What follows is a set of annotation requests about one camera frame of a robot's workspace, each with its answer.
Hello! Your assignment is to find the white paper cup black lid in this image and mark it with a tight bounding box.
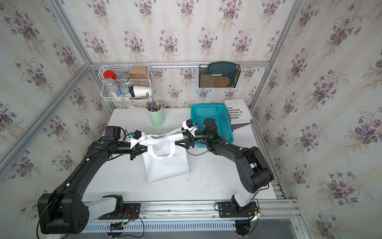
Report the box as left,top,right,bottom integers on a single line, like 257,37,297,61
129,85,152,98

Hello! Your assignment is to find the black mesh wall organizer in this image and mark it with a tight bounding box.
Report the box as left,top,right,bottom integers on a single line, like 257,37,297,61
199,61,241,88

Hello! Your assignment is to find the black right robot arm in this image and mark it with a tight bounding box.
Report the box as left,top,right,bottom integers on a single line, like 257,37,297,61
176,118,274,211

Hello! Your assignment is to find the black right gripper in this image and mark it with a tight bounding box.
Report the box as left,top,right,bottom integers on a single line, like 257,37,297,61
174,126,210,150

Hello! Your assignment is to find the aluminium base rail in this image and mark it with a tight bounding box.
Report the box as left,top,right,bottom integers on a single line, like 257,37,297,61
80,198,300,223

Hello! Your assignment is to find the white insulated delivery bag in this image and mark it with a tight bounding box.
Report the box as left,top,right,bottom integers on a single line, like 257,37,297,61
138,128,190,183

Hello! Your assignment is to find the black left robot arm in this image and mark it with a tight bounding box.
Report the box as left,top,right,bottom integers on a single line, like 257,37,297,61
36,126,147,235

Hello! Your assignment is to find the white book black lettering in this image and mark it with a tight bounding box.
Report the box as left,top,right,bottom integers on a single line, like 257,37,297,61
224,99,252,125

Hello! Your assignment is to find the round woven rattan coaster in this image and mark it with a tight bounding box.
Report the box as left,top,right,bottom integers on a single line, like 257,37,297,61
215,77,230,88

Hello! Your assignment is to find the teal plastic basket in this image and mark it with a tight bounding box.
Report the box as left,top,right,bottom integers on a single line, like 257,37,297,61
191,104,234,143

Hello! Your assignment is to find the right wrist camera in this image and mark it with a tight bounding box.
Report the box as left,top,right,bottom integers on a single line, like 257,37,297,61
182,119,198,136

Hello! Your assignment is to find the red lid jar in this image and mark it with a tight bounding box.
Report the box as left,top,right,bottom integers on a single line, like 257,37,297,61
103,70,117,80

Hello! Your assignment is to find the green pencil cup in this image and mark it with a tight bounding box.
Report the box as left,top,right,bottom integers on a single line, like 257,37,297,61
146,100,165,126

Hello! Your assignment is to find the clear glass jar blue label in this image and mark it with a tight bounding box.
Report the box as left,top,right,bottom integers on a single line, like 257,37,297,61
104,78,122,98

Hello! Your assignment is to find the white wire wall basket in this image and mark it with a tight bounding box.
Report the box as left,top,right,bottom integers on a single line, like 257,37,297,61
98,64,154,102

